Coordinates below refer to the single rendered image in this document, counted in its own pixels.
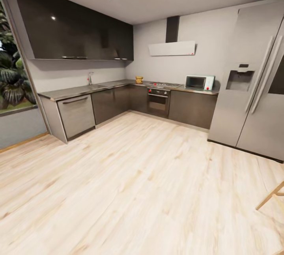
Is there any microwave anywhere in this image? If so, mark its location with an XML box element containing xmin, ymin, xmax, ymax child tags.
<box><xmin>185</xmin><ymin>74</ymin><xmax>215</xmax><ymax>91</ymax></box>

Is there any popcorn bag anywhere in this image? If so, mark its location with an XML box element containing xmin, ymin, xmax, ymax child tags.
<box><xmin>136</xmin><ymin>76</ymin><xmax>143</xmax><ymax>83</ymax></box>

